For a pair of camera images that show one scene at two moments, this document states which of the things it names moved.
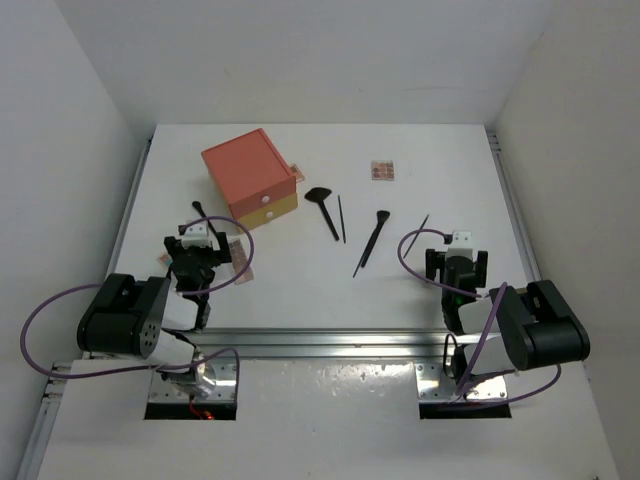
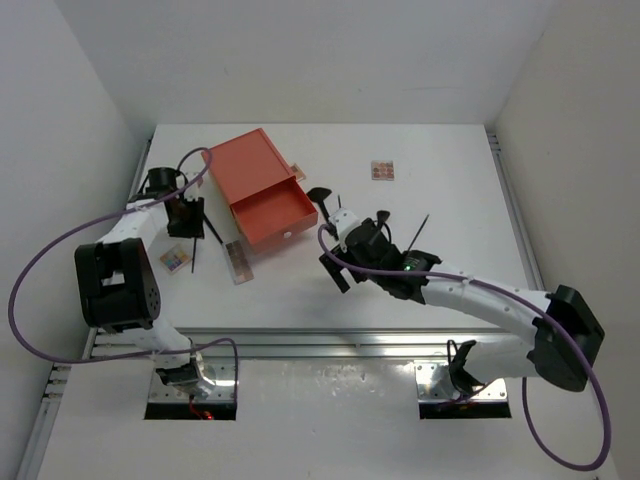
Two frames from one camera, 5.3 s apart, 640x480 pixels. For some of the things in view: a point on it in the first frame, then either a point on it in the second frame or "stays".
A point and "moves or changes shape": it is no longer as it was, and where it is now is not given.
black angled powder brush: [382, 216] stays
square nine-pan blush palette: [382, 170] stays
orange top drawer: [264, 197] moves or changes shape
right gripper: [435, 261] → [335, 271]
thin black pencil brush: [410, 246] stays
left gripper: [217, 255] → [194, 227]
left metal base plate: [224, 390] stays
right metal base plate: [433, 384] stays
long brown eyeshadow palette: [239, 261] stays
